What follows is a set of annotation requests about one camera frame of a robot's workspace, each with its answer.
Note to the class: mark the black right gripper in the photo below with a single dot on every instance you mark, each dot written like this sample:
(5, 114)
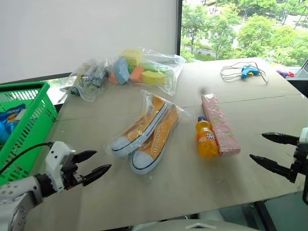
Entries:
(299, 156)

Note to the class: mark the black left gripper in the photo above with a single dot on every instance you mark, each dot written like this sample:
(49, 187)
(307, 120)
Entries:
(71, 173)

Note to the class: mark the green plastic basket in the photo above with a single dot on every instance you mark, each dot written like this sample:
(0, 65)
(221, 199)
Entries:
(31, 125)

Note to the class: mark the clear bag of small items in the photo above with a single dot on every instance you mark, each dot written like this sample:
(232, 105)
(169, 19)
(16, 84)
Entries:
(90, 77)

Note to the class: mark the pink tissue pack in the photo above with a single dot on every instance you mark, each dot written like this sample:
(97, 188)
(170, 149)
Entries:
(221, 122)

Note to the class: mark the orange canvas sneaker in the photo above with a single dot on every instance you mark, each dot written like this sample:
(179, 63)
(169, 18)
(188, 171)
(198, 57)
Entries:
(142, 127)
(158, 142)

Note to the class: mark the orange soda bottle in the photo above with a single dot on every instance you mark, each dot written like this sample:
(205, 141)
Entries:
(207, 142)

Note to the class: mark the red plastic lid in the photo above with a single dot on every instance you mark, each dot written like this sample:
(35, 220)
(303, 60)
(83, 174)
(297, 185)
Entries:
(291, 74)

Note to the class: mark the purple and red small object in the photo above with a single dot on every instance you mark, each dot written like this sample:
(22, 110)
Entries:
(281, 73)

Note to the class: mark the blue glue gun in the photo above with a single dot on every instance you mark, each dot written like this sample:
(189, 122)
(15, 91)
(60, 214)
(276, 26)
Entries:
(247, 71)

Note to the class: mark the clear plastic shoe bag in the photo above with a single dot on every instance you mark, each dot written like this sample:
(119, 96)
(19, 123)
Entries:
(149, 96)

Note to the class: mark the blue snack bag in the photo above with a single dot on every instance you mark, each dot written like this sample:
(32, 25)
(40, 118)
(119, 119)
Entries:
(9, 122)

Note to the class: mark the blue foam block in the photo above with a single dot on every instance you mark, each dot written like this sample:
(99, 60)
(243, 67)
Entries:
(120, 71)

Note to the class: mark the orange foam block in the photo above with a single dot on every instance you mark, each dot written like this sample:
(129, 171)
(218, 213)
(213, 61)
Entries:
(137, 73)

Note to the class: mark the yellow-green foam block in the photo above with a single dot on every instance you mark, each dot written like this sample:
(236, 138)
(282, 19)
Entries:
(154, 77)

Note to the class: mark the pale yellow foam block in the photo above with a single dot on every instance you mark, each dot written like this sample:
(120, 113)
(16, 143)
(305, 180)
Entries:
(131, 55)

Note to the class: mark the clear bag of foam blocks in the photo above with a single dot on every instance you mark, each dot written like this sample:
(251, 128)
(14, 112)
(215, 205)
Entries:
(163, 65)

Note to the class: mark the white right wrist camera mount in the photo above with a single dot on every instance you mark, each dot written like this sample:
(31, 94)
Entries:
(304, 135)

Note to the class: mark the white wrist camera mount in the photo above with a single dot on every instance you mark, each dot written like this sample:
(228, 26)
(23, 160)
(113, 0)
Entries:
(304, 135)
(57, 154)

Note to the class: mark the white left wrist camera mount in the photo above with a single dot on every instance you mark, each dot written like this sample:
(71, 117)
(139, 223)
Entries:
(57, 154)

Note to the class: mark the black window frame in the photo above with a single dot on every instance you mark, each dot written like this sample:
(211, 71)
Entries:
(178, 26)

